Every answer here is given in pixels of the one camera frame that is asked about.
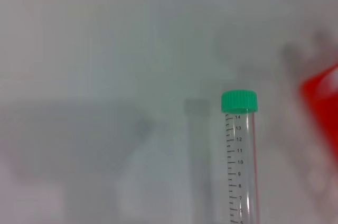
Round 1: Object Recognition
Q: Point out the orange test tube rack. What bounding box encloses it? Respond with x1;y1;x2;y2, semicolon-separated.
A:
299;62;338;159

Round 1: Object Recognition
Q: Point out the clear test tube green cap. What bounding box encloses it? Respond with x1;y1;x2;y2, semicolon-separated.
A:
221;90;261;224

